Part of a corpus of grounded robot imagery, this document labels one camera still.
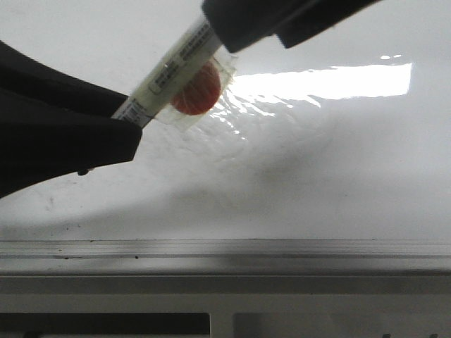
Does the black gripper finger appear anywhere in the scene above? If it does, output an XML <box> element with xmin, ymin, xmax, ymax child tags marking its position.
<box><xmin>276</xmin><ymin>0</ymin><xmax>377</xmax><ymax>49</ymax></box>
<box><xmin>201</xmin><ymin>0</ymin><xmax>339</xmax><ymax>54</ymax></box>
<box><xmin>1</xmin><ymin>88</ymin><xmax>142</xmax><ymax>197</ymax></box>
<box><xmin>1</xmin><ymin>42</ymin><xmax>127</xmax><ymax>116</ymax></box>

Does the red round magnet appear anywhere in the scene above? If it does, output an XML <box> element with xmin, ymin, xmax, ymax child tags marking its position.
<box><xmin>156</xmin><ymin>49</ymin><xmax>237</xmax><ymax>130</ymax></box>

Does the white dry-erase marker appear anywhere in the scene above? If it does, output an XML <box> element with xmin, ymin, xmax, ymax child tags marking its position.
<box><xmin>112</xmin><ymin>16</ymin><xmax>222</xmax><ymax>128</ymax></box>

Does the white whiteboard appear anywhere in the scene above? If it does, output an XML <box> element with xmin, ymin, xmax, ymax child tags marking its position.
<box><xmin>1</xmin><ymin>1</ymin><xmax>450</xmax><ymax>242</ymax></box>

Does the aluminium whiteboard frame rail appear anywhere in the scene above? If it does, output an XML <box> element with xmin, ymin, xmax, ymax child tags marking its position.
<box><xmin>1</xmin><ymin>239</ymin><xmax>450</xmax><ymax>293</ymax></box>

